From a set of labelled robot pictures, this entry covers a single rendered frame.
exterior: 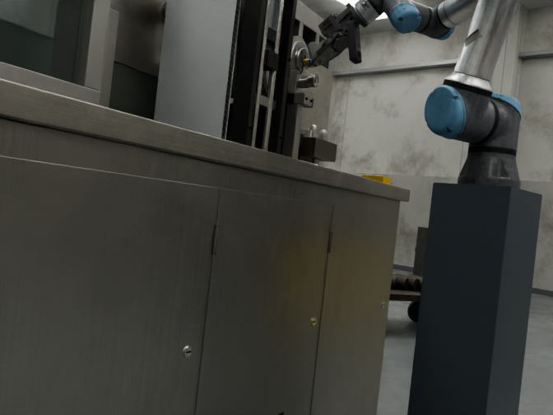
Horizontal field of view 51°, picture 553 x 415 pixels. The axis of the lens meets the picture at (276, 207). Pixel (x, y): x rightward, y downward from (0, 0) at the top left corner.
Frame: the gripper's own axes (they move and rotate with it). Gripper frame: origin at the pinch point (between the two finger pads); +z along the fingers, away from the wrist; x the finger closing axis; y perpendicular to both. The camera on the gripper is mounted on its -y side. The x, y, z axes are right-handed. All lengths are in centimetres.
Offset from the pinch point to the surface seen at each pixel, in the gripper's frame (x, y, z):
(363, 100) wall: -830, 350, 152
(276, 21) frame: 34.4, -3.2, -6.3
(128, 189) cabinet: 94, -48, 12
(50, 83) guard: 106, -36, 6
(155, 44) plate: 29.9, 23.1, 28.9
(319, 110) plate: -79, 25, 27
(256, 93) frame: 40.5, -18.5, 5.8
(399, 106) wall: -812, 289, 104
